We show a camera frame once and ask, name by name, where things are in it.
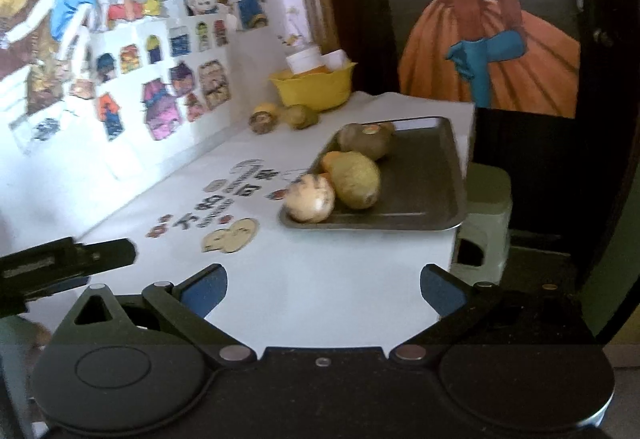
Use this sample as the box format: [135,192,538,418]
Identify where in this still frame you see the yellow flower sprig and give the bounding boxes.
[280,6,308,50]

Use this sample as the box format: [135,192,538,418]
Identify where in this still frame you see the green plastic stool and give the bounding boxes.
[450,163,512,287]

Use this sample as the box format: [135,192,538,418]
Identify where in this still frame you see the orange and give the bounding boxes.
[320,151,346,176]

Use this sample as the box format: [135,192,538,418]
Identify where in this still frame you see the yellow-green mango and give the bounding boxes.
[332,151,382,210]

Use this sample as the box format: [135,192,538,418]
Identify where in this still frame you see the large kiwi with sticker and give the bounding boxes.
[337,123,393,160]

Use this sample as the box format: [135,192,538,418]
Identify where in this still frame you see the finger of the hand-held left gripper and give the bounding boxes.
[75,239,137,276]

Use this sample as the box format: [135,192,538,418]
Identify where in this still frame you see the orange dress figure painting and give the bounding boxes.
[397,0,583,120]

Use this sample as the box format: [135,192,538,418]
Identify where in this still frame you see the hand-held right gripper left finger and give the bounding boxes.
[47,263,253,365]

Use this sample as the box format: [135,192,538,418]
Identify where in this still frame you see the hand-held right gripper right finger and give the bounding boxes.
[389,263,596,365]

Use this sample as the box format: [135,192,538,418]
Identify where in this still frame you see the metal tray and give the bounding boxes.
[278,116,469,231]

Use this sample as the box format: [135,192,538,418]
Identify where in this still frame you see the yellow plastic bowl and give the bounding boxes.
[269,61,357,111]

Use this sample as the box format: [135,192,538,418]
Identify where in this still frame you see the small green fruit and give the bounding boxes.
[282,105,320,130]

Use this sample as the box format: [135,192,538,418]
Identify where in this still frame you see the cartoon boy wall drawing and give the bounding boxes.
[0,0,178,84]

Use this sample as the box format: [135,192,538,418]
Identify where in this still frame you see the striped pepino melon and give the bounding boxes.
[284,174,336,223]

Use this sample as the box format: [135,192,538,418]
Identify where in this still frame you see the white paper cup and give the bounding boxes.
[286,45,323,74]

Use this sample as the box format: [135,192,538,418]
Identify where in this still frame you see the house drawings wall sheet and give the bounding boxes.
[0,16,238,184]

